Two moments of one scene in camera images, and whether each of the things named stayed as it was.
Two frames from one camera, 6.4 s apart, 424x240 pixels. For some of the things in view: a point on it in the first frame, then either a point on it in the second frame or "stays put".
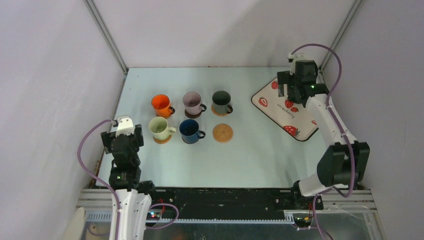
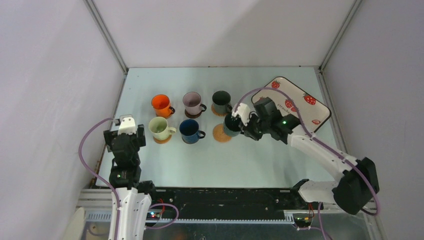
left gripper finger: [138, 132] stays put
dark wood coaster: [191, 116] stays put
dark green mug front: [221, 100] stays put
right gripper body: [284, 79] → [240, 124]
